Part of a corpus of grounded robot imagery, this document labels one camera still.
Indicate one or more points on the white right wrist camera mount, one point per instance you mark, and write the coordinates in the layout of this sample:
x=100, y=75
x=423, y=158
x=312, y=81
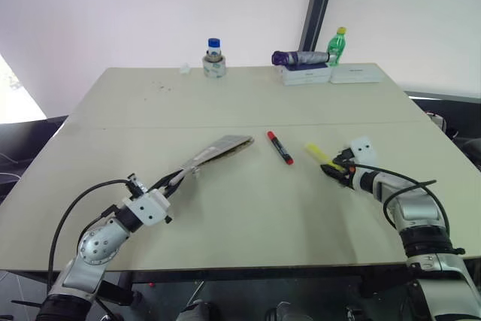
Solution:
x=363, y=148

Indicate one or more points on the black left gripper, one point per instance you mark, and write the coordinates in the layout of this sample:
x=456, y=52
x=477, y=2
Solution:
x=137, y=186

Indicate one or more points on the small white plastic piece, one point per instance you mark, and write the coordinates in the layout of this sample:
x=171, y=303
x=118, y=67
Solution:
x=185, y=69

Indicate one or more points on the green bottle yellow cap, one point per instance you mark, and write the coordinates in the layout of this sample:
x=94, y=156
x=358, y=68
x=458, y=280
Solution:
x=336, y=48

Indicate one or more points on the dark crumbs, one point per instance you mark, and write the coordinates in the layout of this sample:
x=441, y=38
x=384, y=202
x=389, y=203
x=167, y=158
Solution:
x=162, y=88

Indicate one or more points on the dark window frame post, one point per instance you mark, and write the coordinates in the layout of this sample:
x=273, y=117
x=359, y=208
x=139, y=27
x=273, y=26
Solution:
x=319, y=5

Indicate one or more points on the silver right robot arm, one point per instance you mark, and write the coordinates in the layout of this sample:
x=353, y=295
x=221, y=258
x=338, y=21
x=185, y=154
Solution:
x=417, y=212

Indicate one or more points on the flat white box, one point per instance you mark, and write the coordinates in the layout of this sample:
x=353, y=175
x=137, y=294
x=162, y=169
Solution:
x=355, y=73

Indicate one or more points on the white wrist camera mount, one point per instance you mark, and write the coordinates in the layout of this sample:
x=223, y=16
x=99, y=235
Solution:
x=363, y=148
x=147, y=208

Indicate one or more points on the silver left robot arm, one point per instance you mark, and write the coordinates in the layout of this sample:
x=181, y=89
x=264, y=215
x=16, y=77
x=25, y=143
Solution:
x=94, y=246

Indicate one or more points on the yellow highlighter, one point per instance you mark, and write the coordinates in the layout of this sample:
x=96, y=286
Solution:
x=318, y=153

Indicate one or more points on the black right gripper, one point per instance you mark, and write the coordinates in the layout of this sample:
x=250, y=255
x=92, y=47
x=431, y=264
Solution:
x=346, y=159

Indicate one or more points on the grey grid zipper pouch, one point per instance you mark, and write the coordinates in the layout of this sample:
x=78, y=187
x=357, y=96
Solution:
x=221, y=147

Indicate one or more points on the small blue-capped bottle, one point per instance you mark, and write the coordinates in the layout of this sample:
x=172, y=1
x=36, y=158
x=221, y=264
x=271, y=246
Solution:
x=213, y=48

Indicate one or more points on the red marker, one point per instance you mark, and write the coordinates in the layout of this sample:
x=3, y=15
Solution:
x=280, y=148

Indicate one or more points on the black table frame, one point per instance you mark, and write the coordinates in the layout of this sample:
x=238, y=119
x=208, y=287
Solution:
x=263, y=276

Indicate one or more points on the white box purple lid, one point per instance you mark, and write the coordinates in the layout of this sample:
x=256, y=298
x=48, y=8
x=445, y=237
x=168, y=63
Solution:
x=306, y=74

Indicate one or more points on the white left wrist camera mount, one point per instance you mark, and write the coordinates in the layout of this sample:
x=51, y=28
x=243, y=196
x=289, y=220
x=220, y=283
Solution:
x=147, y=208

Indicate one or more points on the purple grey folded umbrella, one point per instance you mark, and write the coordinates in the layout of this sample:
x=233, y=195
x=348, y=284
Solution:
x=300, y=57

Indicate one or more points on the white tape roll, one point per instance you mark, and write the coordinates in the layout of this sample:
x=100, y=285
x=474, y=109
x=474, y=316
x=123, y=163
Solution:
x=214, y=69

